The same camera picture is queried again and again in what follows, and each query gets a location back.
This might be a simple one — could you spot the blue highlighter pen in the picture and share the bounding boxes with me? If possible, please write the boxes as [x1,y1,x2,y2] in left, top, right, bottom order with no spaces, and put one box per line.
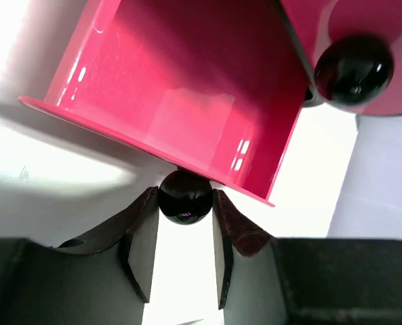
[177,319,205,325]

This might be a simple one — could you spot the pink bottom drawer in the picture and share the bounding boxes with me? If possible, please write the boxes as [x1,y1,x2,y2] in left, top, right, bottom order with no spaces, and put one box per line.
[20,1,309,203]

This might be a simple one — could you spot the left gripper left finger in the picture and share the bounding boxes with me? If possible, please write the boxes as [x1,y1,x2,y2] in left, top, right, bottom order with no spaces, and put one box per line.
[56,187,159,324]

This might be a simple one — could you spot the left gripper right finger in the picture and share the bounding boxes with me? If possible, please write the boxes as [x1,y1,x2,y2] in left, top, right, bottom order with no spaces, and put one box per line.
[212,190,285,324]

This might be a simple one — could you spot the pink drawer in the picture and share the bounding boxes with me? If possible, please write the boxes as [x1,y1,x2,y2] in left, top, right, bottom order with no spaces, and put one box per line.
[20,1,309,203]
[277,1,402,116]

